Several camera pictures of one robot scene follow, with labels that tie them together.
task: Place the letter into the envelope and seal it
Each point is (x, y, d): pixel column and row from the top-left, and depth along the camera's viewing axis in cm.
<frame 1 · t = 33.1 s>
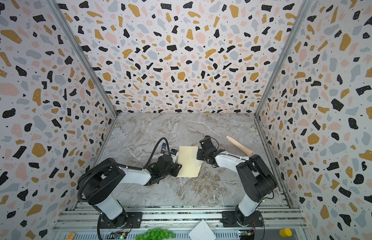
left hand: (181, 163, 91), fingers open
right hand: (197, 150, 94), fingers closed
cream yellow envelope: (190, 165, 98), on the table

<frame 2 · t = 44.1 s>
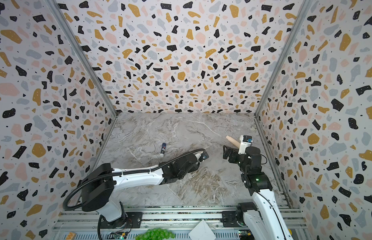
left hand: (195, 152, 81), fingers closed
right hand: (229, 144, 76), fingers open
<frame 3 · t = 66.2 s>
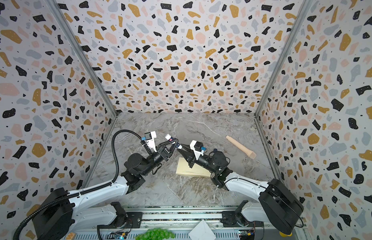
left hand: (177, 140, 65), fingers closed
right hand: (178, 146, 68), fingers closed
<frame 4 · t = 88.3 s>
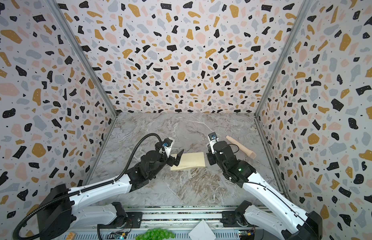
left hand: (175, 143, 75), fingers open
right hand: (209, 144, 75), fingers open
cream yellow envelope: (191, 163, 102), on the table

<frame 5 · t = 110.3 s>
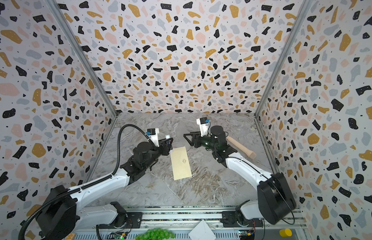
left hand: (171, 136, 76), fingers closed
right hand: (184, 133, 76), fingers open
cream yellow envelope: (180, 163, 97), on the table

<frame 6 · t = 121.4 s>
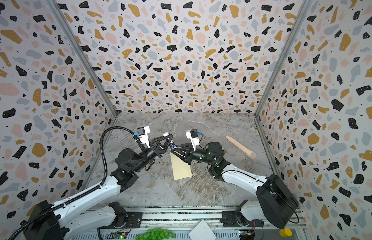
left hand: (170, 135, 63), fingers closed
right hand: (170, 150, 65), fingers closed
the named things where they were.

